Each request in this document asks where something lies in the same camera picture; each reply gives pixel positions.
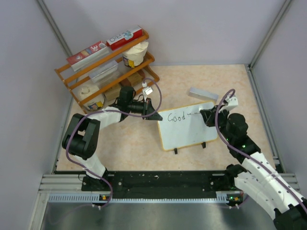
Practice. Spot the grey whiteboard eraser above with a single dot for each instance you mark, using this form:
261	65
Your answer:
202	94

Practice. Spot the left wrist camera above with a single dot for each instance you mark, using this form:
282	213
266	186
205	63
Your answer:
146	91

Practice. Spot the white bag upper container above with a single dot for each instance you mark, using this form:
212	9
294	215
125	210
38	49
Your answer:
134	56

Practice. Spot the red white long box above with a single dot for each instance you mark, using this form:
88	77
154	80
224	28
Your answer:
124	37

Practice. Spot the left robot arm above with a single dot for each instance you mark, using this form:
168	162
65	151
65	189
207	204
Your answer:
81	137

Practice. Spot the orange wooden shelf rack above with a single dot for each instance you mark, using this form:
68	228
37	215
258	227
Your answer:
81	77

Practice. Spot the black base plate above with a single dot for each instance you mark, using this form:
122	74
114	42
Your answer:
164	184

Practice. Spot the tan sponge block left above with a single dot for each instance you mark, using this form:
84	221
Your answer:
113	92

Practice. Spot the white whiteboard yellow frame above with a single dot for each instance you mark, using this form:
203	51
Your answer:
179	130

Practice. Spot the aluminium frame rail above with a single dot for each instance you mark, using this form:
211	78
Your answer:
61	183

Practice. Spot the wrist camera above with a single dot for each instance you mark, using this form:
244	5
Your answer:
230	103
146	91

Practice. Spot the red foil wrap box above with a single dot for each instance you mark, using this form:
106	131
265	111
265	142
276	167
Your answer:
86	56

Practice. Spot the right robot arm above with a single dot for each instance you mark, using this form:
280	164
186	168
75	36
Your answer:
254	175

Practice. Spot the clear plastic box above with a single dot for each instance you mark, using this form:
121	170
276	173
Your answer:
106	73

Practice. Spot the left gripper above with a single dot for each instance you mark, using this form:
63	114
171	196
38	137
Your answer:
148	108

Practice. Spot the brown sponge block right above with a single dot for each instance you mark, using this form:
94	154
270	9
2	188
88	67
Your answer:
133	79

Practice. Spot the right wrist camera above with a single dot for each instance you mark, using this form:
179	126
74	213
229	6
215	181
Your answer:
230	103

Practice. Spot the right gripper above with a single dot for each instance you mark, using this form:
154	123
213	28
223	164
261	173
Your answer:
209	116

